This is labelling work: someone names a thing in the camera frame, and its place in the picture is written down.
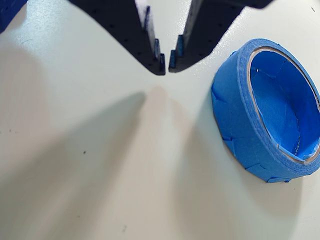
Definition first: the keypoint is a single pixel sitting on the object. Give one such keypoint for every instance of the blue tape roll bin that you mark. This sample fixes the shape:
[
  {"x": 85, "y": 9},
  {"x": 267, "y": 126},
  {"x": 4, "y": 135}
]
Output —
[{"x": 232, "y": 107}]

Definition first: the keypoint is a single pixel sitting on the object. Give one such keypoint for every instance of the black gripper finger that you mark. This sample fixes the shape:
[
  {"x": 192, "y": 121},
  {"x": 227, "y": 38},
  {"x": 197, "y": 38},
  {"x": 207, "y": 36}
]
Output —
[
  {"x": 207, "y": 30},
  {"x": 125, "y": 30}
]

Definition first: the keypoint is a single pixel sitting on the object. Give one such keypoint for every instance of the dark blue blurred object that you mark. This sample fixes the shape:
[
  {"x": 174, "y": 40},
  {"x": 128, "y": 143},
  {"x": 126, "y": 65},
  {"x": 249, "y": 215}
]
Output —
[{"x": 6, "y": 12}]

